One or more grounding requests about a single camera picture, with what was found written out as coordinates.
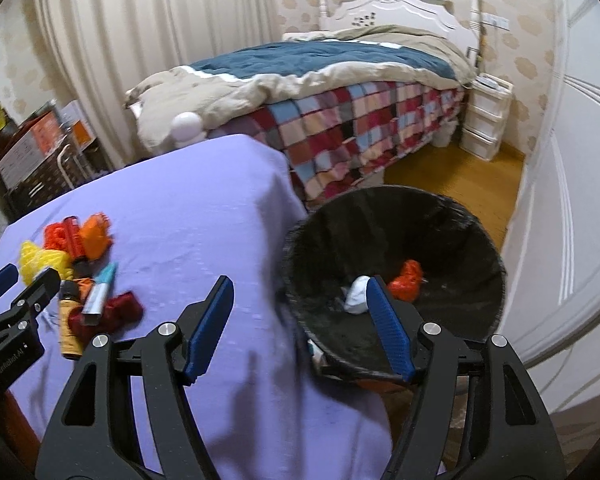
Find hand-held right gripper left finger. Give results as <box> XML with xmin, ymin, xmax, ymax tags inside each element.
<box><xmin>35</xmin><ymin>275</ymin><xmax>236</xmax><ymax>480</ymax></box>

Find red orange mesh item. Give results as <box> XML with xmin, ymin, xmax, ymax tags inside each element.
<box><xmin>64</xmin><ymin>216</ymin><xmax>86</xmax><ymax>261</ymax></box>

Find brown glass bottle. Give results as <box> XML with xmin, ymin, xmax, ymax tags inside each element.
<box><xmin>57</xmin><ymin>281</ymin><xmax>83</xmax><ymax>361</ymax></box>

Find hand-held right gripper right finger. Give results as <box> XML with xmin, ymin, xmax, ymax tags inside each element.
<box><xmin>365</xmin><ymin>275</ymin><xmax>566</xmax><ymax>480</ymax></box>

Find small white bin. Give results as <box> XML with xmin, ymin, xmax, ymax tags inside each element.
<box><xmin>432</xmin><ymin>120</ymin><xmax>458</xmax><ymax>148</ymax></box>

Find orange mesh net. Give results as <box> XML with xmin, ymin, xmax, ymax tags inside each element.
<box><xmin>386</xmin><ymin>260</ymin><xmax>425</xmax><ymax>303</ymax></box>

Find white plastic drawer unit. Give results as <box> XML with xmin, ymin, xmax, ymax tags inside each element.
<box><xmin>460</xmin><ymin>74</ymin><xmax>513</xmax><ymax>162</ymax></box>

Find white bed headboard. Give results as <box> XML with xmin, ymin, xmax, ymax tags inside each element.
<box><xmin>317</xmin><ymin>0</ymin><xmax>483</xmax><ymax>61</ymax></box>

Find white and orange box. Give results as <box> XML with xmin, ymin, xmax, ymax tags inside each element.
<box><xmin>60</xmin><ymin>100</ymin><xmax>91</xmax><ymax>148</ymax></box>

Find items on drawer unit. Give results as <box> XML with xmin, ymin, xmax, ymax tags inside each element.
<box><xmin>475</xmin><ymin>74</ymin><xmax>511</xmax><ymax>92</ymax></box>

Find yellow mesh net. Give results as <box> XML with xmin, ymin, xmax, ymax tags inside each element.
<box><xmin>19</xmin><ymin>240</ymin><xmax>76</xmax><ymax>286</ymax></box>

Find cream curtain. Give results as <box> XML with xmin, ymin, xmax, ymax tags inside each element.
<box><xmin>32</xmin><ymin>0</ymin><xmax>281</xmax><ymax>171</ymax></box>

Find bed with patchwork quilt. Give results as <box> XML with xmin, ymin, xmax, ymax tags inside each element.
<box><xmin>124</xmin><ymin>27</ymin><xmax>476</xmax><ymax>158</ymax></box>

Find orange cardboard box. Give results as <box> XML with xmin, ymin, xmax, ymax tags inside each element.
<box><xmin>0</xmin><ymin>110</ymin><xmax>63</xmax><ymax>191</ymax></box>

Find white round bedpost knob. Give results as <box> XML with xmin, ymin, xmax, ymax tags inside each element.
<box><xmin>172</xmin><ymin>111</ymin><xmax>207</xmax><ymax>148</ymax></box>

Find silver tube with teal cap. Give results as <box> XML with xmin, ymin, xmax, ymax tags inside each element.
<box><xmin>80</xmin><ymin>261</ymin><xmax>118</xmax><ymax>328</ymax></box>

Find black trash bin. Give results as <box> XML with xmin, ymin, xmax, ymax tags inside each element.
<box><xmin>281</xmin><ymin>186</ymin><xmax>508</xmax><ymax>391</ymax></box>

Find plaid bed sheet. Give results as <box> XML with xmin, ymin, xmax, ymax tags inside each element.
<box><xmin>230</xmin><ymin>80</ymin><xmax>468</xmax><ymax>211</ymax></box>

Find white wardrobe door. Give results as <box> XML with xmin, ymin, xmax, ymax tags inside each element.
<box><xmin>497</xmin><ymin>0</ymin><xmax>600</xmax><ymax>401</ymax></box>

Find white bed frame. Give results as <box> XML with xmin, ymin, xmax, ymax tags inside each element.
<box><xmin>362</xmin><ymin>167</ymin><xmax>386</xmax><ymax>191</ymax></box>

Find dark red wrapper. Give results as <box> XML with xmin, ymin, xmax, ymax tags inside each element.
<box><xmin>69</xmin><ymin>290</ymin><xmax>146</xmax><ymax>341</ymax></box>

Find white crumpled paper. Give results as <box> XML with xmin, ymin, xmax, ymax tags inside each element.
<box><xmin>341</xmin><ymin>276</ymin><xmax>373</xmax><ymax>316</ymax></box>

